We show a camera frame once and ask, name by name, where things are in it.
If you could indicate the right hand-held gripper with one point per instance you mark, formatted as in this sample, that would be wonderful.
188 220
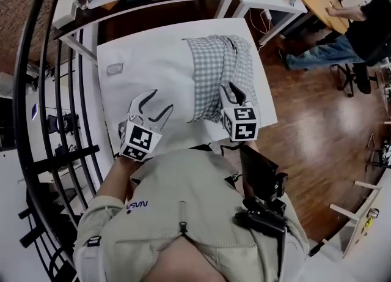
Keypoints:
241 124

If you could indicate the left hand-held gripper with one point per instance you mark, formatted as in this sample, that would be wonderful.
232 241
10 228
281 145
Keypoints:
139 140

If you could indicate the grey checked pillowcase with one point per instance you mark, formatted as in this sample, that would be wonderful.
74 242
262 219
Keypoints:
210 69

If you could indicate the white pillow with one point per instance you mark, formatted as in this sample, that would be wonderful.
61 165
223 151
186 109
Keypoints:
159 76

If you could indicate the person's left forearm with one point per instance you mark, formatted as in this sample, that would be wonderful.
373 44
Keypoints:
116 176

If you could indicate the person's right forearm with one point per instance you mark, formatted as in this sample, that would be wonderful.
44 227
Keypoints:
250 146

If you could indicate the person's beige vest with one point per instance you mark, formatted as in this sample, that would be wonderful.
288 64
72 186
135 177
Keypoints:
183 195

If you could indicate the black metal railing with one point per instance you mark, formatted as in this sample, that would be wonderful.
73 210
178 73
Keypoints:
70 155

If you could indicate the white power adapter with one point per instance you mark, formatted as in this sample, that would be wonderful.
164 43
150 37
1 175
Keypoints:
268 15

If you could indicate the dark-top table white legs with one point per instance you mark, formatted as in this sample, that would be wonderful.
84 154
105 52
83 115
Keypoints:
128 2

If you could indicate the black office chair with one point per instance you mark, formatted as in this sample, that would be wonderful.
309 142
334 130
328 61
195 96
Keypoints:
362 79

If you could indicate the glass cup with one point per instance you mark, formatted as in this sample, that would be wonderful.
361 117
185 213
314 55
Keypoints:
81 2

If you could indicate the white box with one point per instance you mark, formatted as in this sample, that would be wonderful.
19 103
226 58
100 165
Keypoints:
64 10

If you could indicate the small silver can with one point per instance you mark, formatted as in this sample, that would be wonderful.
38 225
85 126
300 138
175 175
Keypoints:
373 213

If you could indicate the black clamp mount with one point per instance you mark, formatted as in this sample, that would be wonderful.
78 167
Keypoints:
262 221

